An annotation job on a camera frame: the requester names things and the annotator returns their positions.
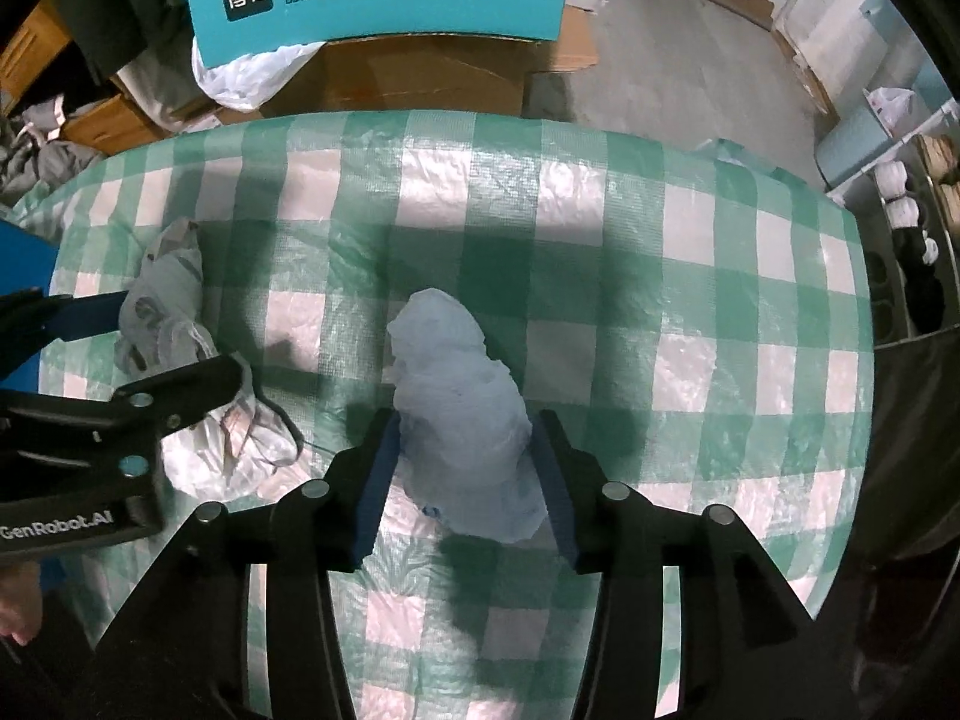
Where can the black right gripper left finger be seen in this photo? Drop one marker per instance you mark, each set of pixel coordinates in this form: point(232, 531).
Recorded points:
point(360, 479)

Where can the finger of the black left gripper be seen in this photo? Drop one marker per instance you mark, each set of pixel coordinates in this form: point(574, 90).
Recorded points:
point(187, 392)
point(67, 318)

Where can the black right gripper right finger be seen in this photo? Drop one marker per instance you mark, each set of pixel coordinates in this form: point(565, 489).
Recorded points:
point(571, 482)

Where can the white patterned cloth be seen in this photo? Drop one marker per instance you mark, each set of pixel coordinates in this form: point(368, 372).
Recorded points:
point(222, 441)

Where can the white cloth bundle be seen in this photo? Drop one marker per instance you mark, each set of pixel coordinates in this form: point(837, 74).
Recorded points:
point(464, 428)

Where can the person's left hand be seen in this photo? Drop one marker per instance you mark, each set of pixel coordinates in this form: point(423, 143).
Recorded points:
point(21, 602)

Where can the blue cardboard box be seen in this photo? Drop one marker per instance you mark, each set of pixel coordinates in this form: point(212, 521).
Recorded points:
point(27, 267)

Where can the pile of grey clothes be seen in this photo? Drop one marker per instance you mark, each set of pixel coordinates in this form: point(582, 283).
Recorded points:
point(34, 154)

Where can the white plastic bag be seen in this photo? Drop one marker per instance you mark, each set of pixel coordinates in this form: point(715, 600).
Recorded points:
point(248, 82)

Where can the dark hanging jacket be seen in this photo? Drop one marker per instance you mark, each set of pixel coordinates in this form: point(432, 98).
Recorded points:
point(114, 33)

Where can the shoe rack with shoes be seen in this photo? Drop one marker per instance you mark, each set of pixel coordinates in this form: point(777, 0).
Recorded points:
point(901, 184)

